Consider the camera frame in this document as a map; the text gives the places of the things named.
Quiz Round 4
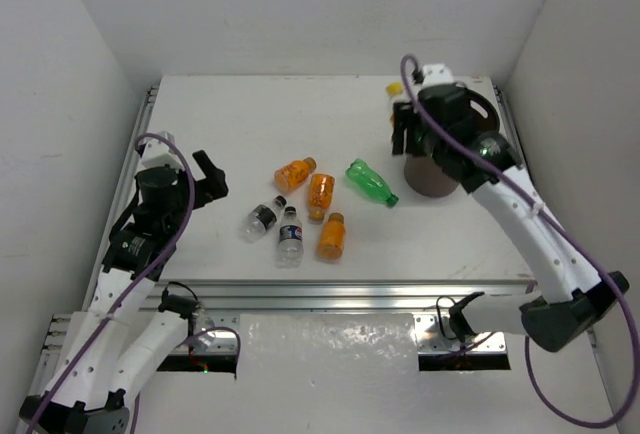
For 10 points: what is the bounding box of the clear bottle yellow cap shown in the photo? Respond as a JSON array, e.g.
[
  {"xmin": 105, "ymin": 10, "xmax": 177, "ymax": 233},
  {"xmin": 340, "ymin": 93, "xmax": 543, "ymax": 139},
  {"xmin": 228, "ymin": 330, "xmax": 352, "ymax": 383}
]
[{"xmin": 385, "ymin": 81, "xmax": 407, "ymax": 124}]

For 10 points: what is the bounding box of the clear bottle black label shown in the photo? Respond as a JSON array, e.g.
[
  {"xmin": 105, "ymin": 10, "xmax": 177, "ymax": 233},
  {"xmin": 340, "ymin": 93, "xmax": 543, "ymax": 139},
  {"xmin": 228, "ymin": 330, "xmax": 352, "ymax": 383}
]
[{"xmin": 241, "ymin": 195, "xmax": 287, "ymax": 243}]

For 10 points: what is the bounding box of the orange bottle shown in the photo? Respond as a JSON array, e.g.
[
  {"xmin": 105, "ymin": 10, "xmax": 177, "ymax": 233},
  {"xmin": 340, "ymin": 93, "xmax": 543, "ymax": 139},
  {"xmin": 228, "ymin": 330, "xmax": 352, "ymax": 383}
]
[
  {"xmin": 316, "ymin": 212, "xmax": 346, "ymax": 262},
  {"xmin": 307, "ymin": 173, "xmax": 335, "ymax": 223},
  {"xmin": 274, "ymin": 157, "xmax": 317, "ymax": 193}
]

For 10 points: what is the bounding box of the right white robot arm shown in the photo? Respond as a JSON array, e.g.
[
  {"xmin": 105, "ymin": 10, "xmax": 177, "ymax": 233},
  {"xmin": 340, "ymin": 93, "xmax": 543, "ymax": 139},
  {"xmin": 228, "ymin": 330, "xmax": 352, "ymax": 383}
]
[{"xmin": 392, "ymin": 82, "xmax": 629, "ymax": 352}]

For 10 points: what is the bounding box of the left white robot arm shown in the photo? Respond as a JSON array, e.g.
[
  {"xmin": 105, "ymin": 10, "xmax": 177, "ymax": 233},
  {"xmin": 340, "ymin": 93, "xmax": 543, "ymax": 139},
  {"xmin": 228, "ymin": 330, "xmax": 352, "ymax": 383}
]
[{"xmin": 19, "ymin": 148, "xmax": 229, "ymax": 433}]

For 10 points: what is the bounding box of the brown plastic bin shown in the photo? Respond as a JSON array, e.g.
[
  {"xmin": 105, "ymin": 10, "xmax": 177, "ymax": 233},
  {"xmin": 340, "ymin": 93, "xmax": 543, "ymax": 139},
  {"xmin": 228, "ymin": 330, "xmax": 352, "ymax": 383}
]
[{"xmin": 404, "ymin": 94, "xmax": 500, "ymax": 198}]

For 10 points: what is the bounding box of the green plastic bottle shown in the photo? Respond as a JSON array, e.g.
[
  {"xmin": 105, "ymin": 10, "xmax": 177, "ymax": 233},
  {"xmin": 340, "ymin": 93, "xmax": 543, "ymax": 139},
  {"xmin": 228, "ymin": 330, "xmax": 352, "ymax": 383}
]
[{"xmin": 345, "ymin": 158, "xmax": 399, "ymax": 208}]

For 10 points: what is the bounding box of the clear pepsi water bottle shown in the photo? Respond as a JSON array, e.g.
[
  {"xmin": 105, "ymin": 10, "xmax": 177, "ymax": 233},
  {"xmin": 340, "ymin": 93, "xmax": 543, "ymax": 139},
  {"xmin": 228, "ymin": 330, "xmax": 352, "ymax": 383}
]
[{"xmin": 277, "ymin": 206, "xmax": 304, "ymax": 268}]

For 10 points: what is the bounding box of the orange bottle front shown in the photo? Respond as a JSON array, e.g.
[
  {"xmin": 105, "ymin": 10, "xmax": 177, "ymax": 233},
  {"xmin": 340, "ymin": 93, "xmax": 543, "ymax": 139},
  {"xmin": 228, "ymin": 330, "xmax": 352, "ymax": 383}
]
[{"xmin": 316, "ymin": 212, "xmax": 346, "ymax": 262}]

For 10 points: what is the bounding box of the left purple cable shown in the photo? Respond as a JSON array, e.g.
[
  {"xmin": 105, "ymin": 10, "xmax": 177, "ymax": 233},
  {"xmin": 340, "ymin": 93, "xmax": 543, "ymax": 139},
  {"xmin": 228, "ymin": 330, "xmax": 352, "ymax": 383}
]
[{"xmin": 29, "ymin": 132, "xmax": 242, "ymax": 434}]

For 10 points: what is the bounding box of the purple cable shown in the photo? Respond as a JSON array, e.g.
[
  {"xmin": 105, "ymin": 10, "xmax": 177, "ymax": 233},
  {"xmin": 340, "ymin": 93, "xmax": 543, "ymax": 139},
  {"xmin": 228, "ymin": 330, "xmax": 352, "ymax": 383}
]
[
  {"xmin": 400, "ymin": 53, "xmax": 640, "ymax": 429},
  {"xmin": 29, "ymin": 132, "xmax": 242, "ymax": 434}
]

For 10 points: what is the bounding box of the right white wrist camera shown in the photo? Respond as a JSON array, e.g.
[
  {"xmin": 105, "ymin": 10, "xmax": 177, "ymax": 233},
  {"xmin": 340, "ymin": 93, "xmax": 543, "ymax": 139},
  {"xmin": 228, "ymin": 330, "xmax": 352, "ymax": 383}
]
[{"xmin": 411, "ymin": 64, "xmax": 455, "ymax": 88}]

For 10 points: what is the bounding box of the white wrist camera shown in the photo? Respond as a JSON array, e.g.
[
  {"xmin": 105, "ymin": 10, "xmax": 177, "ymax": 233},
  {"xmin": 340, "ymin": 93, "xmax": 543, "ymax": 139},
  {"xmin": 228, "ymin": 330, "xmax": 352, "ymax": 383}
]
[
  {"xmin": 411, "ymin": 64, "xmax": 455, "ymax": 88},
  {"xmin": 136, "ymin": 136, "xmax": 182, "ymax": 172}
]

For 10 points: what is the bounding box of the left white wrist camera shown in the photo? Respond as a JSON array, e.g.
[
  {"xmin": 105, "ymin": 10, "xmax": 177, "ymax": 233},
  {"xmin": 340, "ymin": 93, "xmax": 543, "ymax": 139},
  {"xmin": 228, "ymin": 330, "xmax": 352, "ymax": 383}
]
[{"xmin": 136, "ymin": 136, "xmax": 182, "ymax": 172}]

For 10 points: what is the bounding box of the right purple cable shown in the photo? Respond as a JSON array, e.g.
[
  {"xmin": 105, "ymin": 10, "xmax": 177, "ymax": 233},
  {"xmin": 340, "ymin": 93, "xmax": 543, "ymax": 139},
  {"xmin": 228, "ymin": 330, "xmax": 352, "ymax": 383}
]
[{"xmin": 400, "ymin": 53, "xmax": 640, "ymax": 429}]

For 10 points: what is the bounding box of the aluminium table frame rail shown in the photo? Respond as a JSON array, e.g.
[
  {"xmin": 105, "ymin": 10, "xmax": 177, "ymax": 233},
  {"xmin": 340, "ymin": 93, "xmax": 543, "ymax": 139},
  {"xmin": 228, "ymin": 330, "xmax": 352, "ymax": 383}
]
[{"xmin": 29, "ymin": 81, "xmax": 601, "ymax": 370}]

